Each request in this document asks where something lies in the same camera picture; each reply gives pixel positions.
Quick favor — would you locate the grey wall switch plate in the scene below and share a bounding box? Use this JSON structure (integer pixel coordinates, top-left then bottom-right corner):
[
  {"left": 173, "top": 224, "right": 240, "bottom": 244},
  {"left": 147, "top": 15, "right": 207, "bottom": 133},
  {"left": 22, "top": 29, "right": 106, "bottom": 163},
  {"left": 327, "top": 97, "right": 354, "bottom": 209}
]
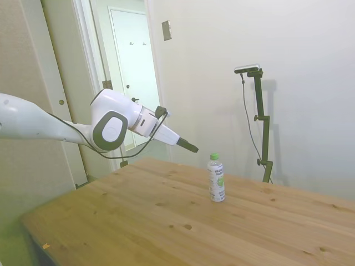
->
[{"left": 161, "top": 19, "right": 173, "bottom": 42}]

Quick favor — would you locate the white door frame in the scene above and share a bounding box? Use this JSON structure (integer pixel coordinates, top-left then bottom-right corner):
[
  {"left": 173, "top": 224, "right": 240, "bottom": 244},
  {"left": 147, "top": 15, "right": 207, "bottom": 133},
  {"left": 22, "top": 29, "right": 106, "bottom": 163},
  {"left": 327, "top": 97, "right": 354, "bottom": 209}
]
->
[{"left": 72, "top": 0, "right": 126, "bottom": 173}]

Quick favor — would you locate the grey bar-shaped stereo camera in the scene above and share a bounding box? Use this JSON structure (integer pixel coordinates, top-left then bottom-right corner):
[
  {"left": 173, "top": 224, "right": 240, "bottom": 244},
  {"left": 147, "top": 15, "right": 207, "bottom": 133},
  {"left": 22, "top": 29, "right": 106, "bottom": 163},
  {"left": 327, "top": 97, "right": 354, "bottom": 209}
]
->
[{"left": 234, "top": 63, "right": 262, "bottom": 74}]

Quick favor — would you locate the black jointed camera stand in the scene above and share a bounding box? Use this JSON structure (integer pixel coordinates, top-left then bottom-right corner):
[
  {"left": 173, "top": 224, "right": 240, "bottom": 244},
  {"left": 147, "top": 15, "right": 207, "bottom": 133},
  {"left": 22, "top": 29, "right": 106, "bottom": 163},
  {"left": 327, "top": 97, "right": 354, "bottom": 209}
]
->
[{"left": 245, "top": 69, "right": 274, "bottom": 183}]

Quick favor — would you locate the plastic water bottle green cap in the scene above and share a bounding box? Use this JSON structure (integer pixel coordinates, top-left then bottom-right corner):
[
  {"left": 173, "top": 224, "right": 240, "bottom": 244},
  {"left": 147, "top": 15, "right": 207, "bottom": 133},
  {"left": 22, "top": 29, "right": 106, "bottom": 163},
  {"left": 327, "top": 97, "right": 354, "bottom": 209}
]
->
[{"left": 207, "top": 152, "right": 226, "bottom": 203}]

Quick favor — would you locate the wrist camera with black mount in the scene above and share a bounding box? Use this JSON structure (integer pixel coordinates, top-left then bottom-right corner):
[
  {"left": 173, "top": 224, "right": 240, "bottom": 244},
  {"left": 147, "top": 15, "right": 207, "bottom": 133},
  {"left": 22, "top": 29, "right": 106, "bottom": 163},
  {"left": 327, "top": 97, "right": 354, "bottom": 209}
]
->
[{"left": 154, "top": 105, "right": 169, "bottom": 120}]

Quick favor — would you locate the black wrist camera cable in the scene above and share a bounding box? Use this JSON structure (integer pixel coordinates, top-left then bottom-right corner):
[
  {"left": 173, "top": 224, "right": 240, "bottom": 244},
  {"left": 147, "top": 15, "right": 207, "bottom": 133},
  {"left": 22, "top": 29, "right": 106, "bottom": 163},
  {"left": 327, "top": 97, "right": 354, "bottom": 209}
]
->
[{"left": 48, "top": 110, "right": 170, "bottom": 160}]

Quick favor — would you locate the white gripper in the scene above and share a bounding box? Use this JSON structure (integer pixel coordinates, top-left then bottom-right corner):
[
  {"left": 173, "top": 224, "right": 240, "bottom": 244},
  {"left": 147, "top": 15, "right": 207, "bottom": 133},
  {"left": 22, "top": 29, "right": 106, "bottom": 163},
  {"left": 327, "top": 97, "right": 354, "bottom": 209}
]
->
[{"left": 150, "top": 115, "right": 200, "bottom": 154}]

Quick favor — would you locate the white interior door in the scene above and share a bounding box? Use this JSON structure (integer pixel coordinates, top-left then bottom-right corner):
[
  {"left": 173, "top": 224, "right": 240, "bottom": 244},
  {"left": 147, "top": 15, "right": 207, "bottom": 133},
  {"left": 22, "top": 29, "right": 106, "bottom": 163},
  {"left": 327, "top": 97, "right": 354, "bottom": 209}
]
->
[{"left": 108, "top": 7, "right": 162, "bottom": 152}]

